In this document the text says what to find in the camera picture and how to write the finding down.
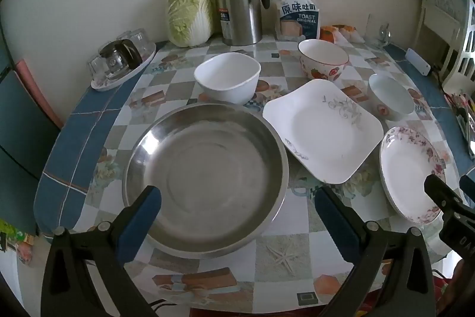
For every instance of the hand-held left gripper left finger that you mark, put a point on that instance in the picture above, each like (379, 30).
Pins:
(141, 216)

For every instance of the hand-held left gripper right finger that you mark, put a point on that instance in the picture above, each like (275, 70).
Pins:
(334, 224)

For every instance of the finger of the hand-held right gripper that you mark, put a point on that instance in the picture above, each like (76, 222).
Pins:
(441, 194)
(468, 185)

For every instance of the round plate pink floral rim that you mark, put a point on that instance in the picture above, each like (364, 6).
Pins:
(404, 168)

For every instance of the stainless steel basin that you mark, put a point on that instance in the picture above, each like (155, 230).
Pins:
(207, 183)

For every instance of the white square plate grey print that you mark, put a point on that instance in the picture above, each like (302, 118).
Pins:
(323, 131)

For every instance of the small white round bowl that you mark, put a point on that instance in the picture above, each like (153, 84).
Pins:
(389, 94)

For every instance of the person's right forearm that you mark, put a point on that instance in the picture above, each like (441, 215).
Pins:
(465, 287)

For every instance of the checkered printed tablecloth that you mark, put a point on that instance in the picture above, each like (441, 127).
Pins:
(293, 224)

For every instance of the pile of colourful magazines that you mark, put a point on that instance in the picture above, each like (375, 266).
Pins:
(464, 116)

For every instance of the white lattice chair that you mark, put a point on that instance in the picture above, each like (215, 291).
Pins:
(458, 68)

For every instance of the colourful packets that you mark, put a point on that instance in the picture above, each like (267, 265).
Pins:
(18, 242)

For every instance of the white power strip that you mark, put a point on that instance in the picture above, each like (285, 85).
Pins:
(417, 60)

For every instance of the clear glass cup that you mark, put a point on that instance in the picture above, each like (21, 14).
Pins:
(97, 68)
(140, 38)

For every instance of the teal panel with pink edge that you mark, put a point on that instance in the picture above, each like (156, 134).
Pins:
(22, 116)

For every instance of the glass cups on tray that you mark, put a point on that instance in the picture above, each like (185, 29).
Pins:
(145, 59)

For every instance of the glass teapot dark lid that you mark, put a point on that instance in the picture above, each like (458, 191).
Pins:
(118, 57)

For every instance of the white square bowl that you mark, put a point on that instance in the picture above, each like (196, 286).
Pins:
(226, 75)

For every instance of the clear glass mug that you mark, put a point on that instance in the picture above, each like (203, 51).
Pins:
(382, 34)

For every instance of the strawberry print bowl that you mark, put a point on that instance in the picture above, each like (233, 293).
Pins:
(323, 53)

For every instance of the clear wrapped snack packet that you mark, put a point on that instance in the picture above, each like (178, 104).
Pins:
(349, 33)

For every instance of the orange snack packet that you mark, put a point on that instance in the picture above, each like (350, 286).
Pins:
(327, 34)

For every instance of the napa cabbage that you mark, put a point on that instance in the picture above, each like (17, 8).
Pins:
(189, 12)

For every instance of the stainless steel thermos jug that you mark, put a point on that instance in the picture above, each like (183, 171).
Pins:
(239, 5)

